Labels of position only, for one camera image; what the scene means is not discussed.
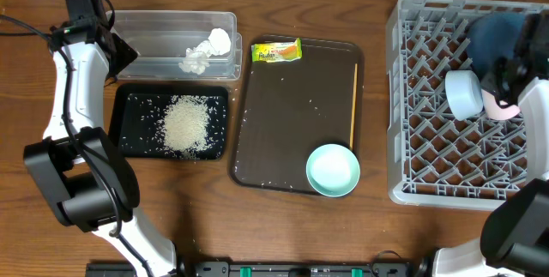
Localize dark blue plate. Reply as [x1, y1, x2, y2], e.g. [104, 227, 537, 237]
[466, 12, 526, 81]

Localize pink cup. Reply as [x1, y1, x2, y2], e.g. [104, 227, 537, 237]
[481, 89, 521, 121]

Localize light blue bowl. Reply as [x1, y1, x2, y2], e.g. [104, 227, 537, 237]
[444, 70, 484, 121]

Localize white tissue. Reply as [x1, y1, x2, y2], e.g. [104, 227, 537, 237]
[178, 28, 232, 75]

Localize pile of white rice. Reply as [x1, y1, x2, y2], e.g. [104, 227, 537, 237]
[157, 95, 211, 160]

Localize wooden chopstick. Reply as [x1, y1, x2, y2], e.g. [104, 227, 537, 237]
[349, 63, 359, 151]

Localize green yellow snack wrapper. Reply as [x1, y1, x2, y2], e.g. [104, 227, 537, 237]
[251, 38, 302, 63]

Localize mint green bowl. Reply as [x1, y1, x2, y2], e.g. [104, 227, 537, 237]
[305, 144, 360, 197]

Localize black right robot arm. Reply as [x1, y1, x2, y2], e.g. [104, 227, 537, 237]
[416, 10, 548, 276]

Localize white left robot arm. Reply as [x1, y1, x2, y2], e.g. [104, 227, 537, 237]
[23, 0, 178, 276]

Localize grey dishwasher rack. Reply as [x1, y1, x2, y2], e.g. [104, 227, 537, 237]
[386, 0, 548, 211]

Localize clear plastic bin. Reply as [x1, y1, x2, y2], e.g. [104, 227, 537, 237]
[112, 10, 242, 81]

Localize black plastic tray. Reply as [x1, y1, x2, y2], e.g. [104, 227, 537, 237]
[109, 83, 228, 160]

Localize dark brown serving tray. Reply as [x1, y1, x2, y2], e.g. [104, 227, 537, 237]
[228, 39, 364, 196]

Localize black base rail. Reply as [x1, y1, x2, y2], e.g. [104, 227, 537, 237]
[84, 261, 413, 277]

